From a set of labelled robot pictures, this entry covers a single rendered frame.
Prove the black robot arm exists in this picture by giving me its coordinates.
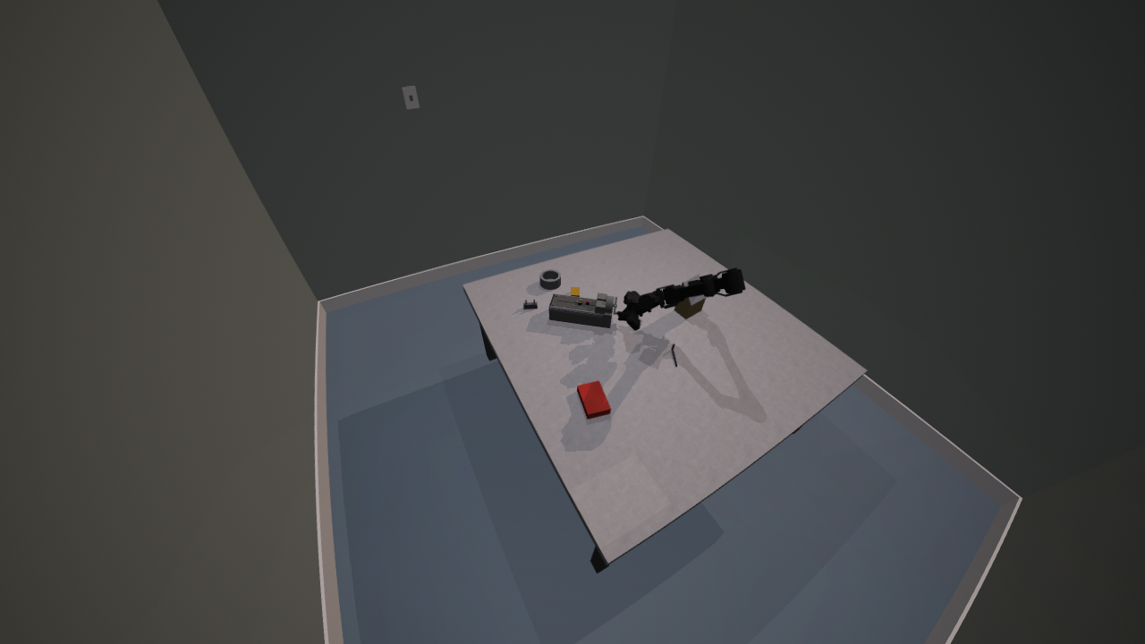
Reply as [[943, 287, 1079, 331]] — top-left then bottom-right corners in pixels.
[[623, 267, 747, 311]]

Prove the dark grey ring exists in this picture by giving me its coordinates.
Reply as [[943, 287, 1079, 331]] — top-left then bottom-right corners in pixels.
[[539, 269, 561, 290]]

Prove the red block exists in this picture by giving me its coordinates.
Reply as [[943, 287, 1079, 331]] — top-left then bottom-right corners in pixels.
[[577, 380, 611, 419]]

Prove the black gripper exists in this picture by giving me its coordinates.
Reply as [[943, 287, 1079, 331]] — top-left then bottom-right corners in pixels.
[[618, 307, 652, 331]]

